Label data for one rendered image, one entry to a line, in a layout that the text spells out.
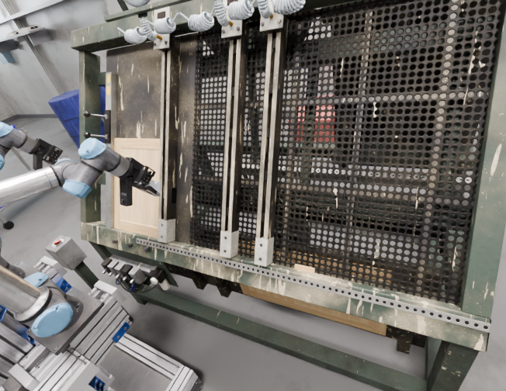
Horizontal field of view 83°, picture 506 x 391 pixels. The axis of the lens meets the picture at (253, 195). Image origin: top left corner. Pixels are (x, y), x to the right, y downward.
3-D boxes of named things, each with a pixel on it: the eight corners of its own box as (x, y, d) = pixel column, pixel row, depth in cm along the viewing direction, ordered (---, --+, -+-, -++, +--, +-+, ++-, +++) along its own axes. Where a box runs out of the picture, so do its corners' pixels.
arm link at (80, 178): (76, 193, 102) (94, 167, 104) (88, 202, 95) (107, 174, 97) (53, 183, 96) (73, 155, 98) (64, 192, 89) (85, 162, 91)
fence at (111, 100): (111, 226, 188) (105, 227, 184) (111, 74, 177) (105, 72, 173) (116, 227, 185) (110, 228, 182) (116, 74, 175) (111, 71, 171)
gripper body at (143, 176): (157, 172, 115) (135, 157, 105) (148, 192, 113) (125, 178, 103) (144, 171, 119) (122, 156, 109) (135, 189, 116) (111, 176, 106)
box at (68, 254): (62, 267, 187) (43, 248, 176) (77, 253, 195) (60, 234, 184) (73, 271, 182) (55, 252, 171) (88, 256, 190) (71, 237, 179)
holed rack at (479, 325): (136, 243, 170) (136, 243, 170) (136, 237, 170) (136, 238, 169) (489, 331, 95) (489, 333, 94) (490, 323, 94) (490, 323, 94)
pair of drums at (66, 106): (147, 120, 626) (126, 72, 566) (97, 153, 537) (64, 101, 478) (123, 120, 667) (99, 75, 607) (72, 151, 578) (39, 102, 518)
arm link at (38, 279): (59, 284, 118) (37, 263, 110) (71, 300, 110) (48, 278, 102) (29, 306, 112) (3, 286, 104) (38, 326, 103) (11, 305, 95)
